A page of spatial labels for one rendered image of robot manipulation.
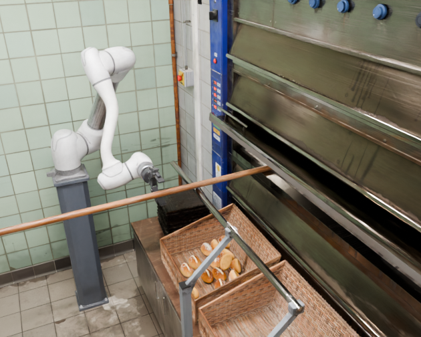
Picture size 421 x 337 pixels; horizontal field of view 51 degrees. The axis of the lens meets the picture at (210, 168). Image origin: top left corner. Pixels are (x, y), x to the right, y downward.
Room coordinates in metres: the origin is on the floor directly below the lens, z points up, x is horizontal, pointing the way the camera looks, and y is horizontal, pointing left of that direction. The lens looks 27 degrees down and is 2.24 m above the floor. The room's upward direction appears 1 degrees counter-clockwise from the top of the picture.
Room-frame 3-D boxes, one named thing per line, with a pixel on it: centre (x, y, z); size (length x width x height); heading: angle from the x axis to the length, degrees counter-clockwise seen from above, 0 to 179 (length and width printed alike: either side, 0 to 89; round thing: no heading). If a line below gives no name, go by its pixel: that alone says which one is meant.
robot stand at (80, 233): (2.40, 0.86, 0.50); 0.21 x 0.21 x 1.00; 23
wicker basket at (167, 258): (1.92, -0.02, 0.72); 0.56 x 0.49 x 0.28; 23
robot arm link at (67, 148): (2.41, 0.86, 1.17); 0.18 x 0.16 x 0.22; 146
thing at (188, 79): (2.86, 0.15, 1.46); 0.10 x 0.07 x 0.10; 24
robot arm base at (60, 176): (2.39, 0.88, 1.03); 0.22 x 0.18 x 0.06; 113
